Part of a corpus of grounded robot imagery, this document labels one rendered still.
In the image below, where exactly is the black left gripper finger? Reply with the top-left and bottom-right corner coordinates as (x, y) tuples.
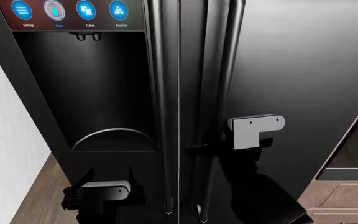
(127, 164), (137, 187)
(78, 166), (96, 188)

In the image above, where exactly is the black fridge door with dispenser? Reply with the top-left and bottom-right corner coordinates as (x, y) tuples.
(0, 0), (180, 224)

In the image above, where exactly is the plain black fridge door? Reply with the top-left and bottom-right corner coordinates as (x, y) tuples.
(178, 0), (358, 224)

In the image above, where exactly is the brown wooden drawer cabinet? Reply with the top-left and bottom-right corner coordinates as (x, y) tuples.
(296, 178), (358, 224)

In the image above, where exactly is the dark brown countertop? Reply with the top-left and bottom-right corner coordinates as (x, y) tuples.
(316, 90), (358, 182)

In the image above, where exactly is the dispenser touch control panel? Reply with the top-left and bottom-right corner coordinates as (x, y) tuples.
(0, 0), (146, 32)

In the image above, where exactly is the straight black fridge door handle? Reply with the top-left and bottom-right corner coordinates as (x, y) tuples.
(146, 0), (176, 216)

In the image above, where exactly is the curved black fridge door handle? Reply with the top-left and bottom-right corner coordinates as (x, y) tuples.
(193, 0), (247, 224)

